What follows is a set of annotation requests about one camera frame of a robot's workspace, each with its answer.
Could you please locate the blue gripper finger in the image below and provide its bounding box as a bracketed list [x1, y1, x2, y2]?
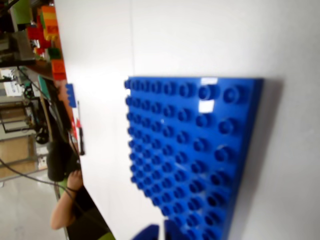
[131, 224, 161, 240]
[163, 219, 187, 240]

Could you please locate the person's bare forearm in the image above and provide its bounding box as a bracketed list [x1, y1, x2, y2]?
[50, 186, 84, 230]

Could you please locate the small blue stud block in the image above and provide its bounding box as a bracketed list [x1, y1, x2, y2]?
[64, 83, 78, 108]

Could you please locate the orange square block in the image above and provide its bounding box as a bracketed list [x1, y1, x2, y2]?
[51, 58, 68, 81]

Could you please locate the small green block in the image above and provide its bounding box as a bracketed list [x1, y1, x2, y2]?
[47, 46, 62, 60]

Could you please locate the orange yellow block stack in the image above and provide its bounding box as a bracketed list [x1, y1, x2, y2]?
[40, 5, 60, 41]

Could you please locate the person's bare hand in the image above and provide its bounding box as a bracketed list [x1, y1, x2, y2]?
[67, 169, 83, 191]

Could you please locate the blue 8x8 stud baseplate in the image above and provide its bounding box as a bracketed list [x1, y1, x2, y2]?
[124, 76, 265, 240]

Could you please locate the black bag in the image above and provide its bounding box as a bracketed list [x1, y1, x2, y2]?
[46, 141, 81, 183]

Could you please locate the brown cardboard box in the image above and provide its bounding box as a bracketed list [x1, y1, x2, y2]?
[0, 135, 39, 179]

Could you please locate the thin black floor cable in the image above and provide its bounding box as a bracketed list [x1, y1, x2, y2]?
[0, 157, 78, 200]

